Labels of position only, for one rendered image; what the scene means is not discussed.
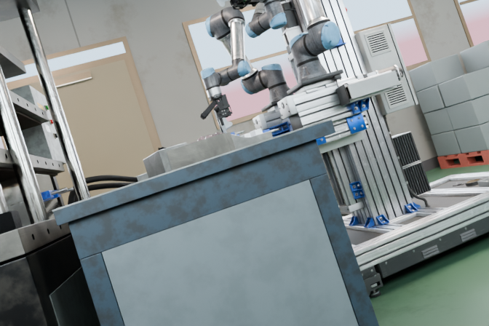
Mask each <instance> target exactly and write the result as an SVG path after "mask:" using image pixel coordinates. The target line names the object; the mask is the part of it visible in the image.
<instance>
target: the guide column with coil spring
mask: <svg viewBox="0 0 489 326"><path fill-rule="evenodd" d="M0 128H1V131H2V134H3V136H4V141H5V143H6V146H7V150H9V153H10V156H11V159H12V163H13V165H12V166H13V169H14V171H15V176H16V178H17V182H18V185H19V187H20V192H21V194H22V197H23V201H24V204H25V208H26V210H27V213H28V217H29V220H30V222H31V225H32V224H35V223H40V222H42V221H46V220H49V217H48V214H47V211H46V207H45V205H44V201H43V199H42V196H41V192H40V189H39V185H38V183H37V179H36V176H35V173H34V171H33V166H32V164H31V160H30V157H29V155H28V150H27V148H26V145H25V141H24V138H23V134H22V132H21V129H20V125H19V122H18V120H17V116H16V113H15V109H14V106H13V104H12V100H11V97H10V94H9V90H8V88H7V83H6V81H5V78H4V75H3V72H2V69H1V65H0Z"/></svg>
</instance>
